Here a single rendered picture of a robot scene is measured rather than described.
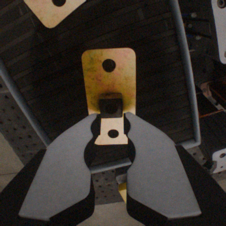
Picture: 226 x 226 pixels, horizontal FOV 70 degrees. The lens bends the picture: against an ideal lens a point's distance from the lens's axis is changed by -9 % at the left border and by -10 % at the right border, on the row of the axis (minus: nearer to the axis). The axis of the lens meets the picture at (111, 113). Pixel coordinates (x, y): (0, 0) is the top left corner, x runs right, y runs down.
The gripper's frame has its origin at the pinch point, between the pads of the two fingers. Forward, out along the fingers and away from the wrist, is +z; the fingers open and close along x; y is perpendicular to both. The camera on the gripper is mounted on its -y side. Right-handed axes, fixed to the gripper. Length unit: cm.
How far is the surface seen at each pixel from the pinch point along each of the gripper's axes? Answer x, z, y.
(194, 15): 10.1, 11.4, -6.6
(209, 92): 35, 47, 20
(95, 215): -37, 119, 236
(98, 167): -1.7, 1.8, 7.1
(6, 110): -45, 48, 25
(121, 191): 0.6, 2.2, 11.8
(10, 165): -126, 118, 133
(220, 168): 21.3, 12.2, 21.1
